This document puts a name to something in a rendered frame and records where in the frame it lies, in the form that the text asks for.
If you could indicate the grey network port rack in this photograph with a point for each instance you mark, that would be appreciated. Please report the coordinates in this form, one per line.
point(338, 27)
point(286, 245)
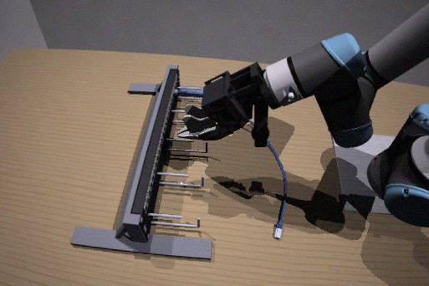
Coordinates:
point(140, 199)

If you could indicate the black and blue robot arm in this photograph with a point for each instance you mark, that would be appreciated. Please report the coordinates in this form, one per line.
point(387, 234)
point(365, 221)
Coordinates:
point(332, 71)

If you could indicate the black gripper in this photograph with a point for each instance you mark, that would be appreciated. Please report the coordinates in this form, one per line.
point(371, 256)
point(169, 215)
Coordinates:
point(229, 102)

